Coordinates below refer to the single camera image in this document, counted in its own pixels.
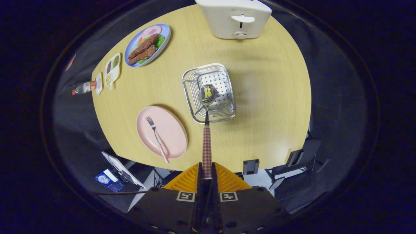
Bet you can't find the blue plate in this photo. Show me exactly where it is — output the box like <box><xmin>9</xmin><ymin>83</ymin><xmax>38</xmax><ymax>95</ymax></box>
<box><xmin>124</xmin><ymin>23</ymin><xmax>171</xmax><ymax>68</ymax></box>

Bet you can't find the tablet with lit screen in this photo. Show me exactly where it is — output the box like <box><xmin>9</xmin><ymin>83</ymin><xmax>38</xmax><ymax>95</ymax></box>
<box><xmin>94</xmin><ymin>169</ymin><xmax>125</xmax><ymax>193</ymax></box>

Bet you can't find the clear bottle with red cap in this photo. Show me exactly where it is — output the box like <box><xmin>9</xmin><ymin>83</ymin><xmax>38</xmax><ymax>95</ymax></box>
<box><xmin>72</xmin><ymin>81</ymin><xmax>98</xmax><ymax>96</ymax></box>

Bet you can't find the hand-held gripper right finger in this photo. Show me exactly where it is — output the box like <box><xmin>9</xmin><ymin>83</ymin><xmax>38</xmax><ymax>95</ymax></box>
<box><xmin>207</xmin><ymin>162</ymin><xmax>290</xmax><ymax>234</ymax></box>

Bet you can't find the fork with red checkered handle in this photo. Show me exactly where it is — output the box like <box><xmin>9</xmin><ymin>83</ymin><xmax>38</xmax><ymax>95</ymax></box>
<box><xmin>145</xmin><ymin>116</ymin><xmax>170</xmax><ymax>164</ymax></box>

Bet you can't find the pink ham slice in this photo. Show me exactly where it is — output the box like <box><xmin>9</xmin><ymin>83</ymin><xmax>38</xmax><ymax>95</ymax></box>
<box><xmin>141</xmin><ymin>25</ymin><xmax>162</xmax><ymax>39</ymax></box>

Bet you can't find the white toaster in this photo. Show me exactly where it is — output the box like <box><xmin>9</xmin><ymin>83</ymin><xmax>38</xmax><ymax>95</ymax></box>
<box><xmin>195</xmin><ymin>0</ymin><xmax>273</xmax><ymax>40</ymax></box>

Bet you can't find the metal wire basket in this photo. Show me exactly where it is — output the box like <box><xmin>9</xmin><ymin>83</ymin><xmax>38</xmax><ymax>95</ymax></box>
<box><xmin>182</xmin><ymin>63</ymin><xmax>237</xmax><ymax>124</ymax></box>

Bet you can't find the brown meat strip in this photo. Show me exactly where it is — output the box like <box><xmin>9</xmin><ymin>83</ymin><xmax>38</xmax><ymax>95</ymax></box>
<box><xmin>128</xmin><ymin>33</ymin><xmax>159</xmax><ymax>60</ymax></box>
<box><xmin>129</xmin><ymin>45</ymin><xmax>157</xmax><ymax>65</ymax></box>

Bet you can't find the thin dark cable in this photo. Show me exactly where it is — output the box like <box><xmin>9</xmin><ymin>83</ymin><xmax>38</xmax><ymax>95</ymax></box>
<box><xmin>94</xmin><ymin>190</ymin><xmax>148</xmax><ymax>196</ymax></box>

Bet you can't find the pink plate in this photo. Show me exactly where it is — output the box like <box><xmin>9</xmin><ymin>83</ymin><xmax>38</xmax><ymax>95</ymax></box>
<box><xmin>136</xmin><ymin>106</ymin><xmax>189</xmax><ymax>160</ymax></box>

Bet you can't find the white divided condiment dish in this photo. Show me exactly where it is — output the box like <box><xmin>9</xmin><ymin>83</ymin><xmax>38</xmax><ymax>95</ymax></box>
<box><xmin>104</xmin><ymin>53</ymin><xmax>121</xmax><ymax>91</ymax></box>

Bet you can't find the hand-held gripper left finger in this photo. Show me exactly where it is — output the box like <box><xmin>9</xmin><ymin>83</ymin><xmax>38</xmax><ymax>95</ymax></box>
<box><xmin>128</xmin><ymin>162</ymin><xmax>207</xmax><ymax>234</ymax></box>

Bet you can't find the spoon with red checkered handle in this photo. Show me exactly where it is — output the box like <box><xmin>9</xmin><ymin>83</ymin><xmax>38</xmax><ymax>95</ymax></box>
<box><xmin>198</xmin><ymin>84</ymin><xmax>219</xmax><ymax>179</ymax></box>

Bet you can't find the white board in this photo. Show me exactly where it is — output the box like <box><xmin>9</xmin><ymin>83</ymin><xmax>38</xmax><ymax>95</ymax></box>
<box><xmin>101</xmin><ymin>151</ymin><xmax>147</xmax><ymax>189</ymax></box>

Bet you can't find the black table bracket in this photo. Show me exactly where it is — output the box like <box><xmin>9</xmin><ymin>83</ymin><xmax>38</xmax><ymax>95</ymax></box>
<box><xmin>243</xmin><ymin>159</ymin><xmax>260</xmax><ymax>176</ymax></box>
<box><xmin>285</xmin><ymin>149</ymin><xmax>304</xmax><ymax>168</ymax></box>

